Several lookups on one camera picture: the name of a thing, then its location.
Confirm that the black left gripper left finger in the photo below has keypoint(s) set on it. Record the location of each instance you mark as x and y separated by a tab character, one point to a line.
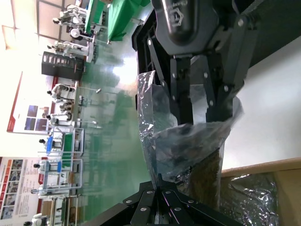
143	202

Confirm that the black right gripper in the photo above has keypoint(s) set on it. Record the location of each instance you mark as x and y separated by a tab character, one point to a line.
185	26

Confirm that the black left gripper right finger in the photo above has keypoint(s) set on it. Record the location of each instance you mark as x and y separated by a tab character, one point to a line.
174	200

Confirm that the translucent grey antistatic bag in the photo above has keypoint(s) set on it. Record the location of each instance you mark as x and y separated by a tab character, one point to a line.
164	146

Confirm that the crinkled silver bagged card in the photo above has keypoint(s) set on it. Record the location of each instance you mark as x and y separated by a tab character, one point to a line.
254	204

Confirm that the black slotted plastic container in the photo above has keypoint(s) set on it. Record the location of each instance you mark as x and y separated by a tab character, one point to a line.
277	28

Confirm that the brown cardboard box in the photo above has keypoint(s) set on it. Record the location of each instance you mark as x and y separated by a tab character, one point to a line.
289	200

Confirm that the white rack with green panel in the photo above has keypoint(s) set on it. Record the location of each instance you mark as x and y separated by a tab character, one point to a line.
68	143

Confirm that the wide green cloth table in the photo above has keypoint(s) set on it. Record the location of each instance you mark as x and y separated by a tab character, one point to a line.
120	21

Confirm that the white leg work table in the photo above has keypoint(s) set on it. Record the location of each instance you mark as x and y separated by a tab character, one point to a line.
76	101

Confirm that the narrow green cloth table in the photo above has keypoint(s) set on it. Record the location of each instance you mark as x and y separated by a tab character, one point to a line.
90	18

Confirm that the tall black cabinet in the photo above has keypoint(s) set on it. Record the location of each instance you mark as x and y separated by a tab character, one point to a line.
63	67

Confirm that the metal frame workbench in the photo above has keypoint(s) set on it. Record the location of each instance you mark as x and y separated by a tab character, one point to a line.
75	212

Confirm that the white frame rack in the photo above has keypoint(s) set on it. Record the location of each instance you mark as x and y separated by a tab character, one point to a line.
59	166

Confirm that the white red wall info board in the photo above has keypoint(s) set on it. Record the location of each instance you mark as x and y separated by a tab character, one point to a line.
23	188
21	103

